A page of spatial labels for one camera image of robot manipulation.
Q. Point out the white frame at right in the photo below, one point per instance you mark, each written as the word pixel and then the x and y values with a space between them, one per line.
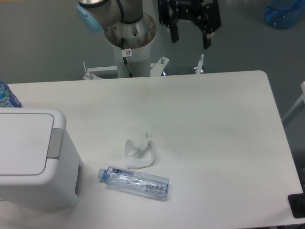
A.
pixel 296 108

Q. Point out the clear plastic water bottle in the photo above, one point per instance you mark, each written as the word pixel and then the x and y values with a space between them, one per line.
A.
pixel 141 184

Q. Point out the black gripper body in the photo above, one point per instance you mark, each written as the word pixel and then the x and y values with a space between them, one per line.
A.
pixel 205 14

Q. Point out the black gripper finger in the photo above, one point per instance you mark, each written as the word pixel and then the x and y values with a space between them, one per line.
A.
pixel 207 39
pixel 174 33

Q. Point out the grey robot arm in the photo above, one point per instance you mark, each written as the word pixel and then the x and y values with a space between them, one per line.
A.
pixel 100 14

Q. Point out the crumpled white tissue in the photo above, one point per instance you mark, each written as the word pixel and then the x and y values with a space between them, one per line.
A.
pixel 139 152

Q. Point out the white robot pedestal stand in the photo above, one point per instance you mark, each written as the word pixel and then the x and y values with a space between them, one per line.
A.
pixel 133 52

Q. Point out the black device at table edge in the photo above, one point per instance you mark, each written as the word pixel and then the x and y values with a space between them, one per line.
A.
pixel 297 205

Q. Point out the white trash can lid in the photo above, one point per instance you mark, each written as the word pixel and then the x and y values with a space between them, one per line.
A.
pixel 24 142

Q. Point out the blue labelled bottle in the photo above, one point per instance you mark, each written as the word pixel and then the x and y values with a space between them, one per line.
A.
pixel 7 97

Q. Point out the white trash can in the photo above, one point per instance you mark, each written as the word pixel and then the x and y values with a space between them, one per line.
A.
pixel 58 185

